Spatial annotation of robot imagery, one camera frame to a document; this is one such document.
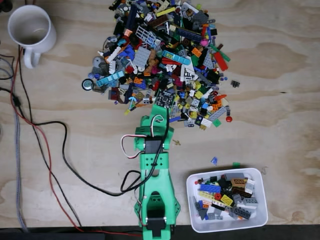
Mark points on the red long Lego plate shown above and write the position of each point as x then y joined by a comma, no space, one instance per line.
221,61

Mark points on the dark blue long Lego plate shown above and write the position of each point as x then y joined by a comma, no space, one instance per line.
188,34

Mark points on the light blue Lego plate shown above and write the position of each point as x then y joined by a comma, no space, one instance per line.
110,78

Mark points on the dark blue Lego beam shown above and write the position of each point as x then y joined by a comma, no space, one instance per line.
131,17

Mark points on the grey round Lego piece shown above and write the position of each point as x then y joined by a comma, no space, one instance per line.
98,63

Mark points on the black camera circuit board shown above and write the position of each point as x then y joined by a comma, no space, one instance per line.
165,98

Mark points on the dark grey Lego plate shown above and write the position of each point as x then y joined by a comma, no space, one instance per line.
200,20

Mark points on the light grey Lego brick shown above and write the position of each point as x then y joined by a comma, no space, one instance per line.
250,186

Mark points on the brown Lego brick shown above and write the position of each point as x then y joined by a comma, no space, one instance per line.
238,182

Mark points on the black Lego wheel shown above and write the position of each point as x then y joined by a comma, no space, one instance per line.
87,84

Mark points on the red round Lego piece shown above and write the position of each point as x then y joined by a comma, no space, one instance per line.
229,119

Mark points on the white ceramic mug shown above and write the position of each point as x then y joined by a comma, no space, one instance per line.
30,27

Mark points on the orange Lego brick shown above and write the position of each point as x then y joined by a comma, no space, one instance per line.
196,51

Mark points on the grey long Lego plate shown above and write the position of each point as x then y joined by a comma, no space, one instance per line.
217,113

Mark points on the small blue Lego piece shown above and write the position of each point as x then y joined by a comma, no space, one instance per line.
214,161

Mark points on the green Lego brick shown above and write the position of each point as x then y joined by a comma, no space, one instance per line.
236,164

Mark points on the dark grey Lego brick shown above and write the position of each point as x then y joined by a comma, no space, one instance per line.
249,201

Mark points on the yellow long Lego plate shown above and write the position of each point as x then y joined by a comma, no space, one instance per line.
165,11

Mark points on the small green Lego plate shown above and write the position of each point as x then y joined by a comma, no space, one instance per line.
217,123

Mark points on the blue Lego brick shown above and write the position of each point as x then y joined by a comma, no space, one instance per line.
210,188

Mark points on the pink Lego piece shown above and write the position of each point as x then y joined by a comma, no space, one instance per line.
204,42

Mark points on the small tan Lego piece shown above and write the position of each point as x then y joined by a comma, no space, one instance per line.
176,142

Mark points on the yellow thin Lego plate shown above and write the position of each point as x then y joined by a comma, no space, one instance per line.
207,195

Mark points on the grey wedge Lego plate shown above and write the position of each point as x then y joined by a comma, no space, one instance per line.
208,61

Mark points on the grey square Lego plate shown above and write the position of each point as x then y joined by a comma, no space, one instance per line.
142,57

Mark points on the white Lego lattice piece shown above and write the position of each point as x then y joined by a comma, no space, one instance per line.
145,35

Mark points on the yellow Lego brick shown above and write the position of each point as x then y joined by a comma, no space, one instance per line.
227,200

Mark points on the dark grey long Lego beam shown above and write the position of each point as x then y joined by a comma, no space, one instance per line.
242,213

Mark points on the red round Lego stud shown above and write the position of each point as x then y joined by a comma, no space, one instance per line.
217,196

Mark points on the brown Lego plate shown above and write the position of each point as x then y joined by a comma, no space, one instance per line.
158,22

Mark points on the white plastic bin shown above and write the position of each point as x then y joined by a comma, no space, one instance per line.
260,200

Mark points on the light blue curved Lego piece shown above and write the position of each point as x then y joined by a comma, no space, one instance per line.
175,57

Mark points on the black grille Lego piece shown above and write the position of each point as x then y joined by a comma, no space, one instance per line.
235,83

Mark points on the dark grey Lego wedge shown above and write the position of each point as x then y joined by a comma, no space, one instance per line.
203,214

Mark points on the white small Lego plate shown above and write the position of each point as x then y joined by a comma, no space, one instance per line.
206,122

